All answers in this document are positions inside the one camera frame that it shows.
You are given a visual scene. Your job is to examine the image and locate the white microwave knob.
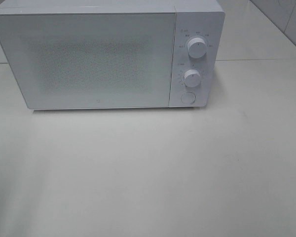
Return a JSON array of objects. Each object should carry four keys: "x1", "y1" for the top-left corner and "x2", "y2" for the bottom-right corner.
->
[
  {"x1": 187, "y1": 36, "x2": 208, "y2": 59},
  {"x1": 183, "y1": 69, "x2": 202, "y2": 88}
]

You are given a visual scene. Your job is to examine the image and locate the white microwave door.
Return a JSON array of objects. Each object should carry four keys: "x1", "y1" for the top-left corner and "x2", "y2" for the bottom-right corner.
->
[{"x1": 0, "y1": 13, "x2": 175, "y2": 110}]

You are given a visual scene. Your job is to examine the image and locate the white microwave oven body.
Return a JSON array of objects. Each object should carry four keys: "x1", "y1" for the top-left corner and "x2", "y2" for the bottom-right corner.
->
[{"x1": 0, "y1": 0, "x2": 225, "y2": 109}]

